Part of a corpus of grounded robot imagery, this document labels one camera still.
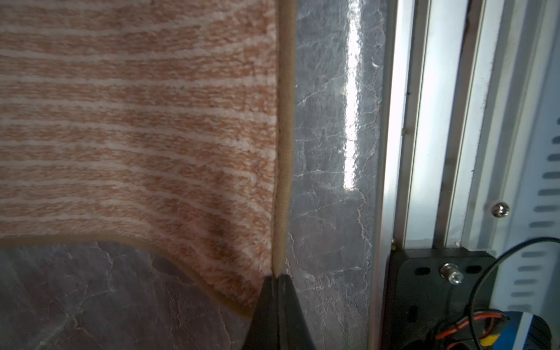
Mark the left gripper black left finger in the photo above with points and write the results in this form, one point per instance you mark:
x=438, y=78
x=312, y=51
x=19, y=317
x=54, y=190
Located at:
x=263, y=333

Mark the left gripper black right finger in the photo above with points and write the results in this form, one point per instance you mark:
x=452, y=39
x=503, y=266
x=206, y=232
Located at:
x=293, y=331

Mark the beige striped square dishcloth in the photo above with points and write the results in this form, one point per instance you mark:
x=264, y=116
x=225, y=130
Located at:
x=166, y=125

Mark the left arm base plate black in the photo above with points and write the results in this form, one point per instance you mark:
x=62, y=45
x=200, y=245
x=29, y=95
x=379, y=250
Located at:
x=427, y=291

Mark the aluminium front rail frame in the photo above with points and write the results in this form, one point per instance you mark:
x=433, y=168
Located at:
x=470, y=141

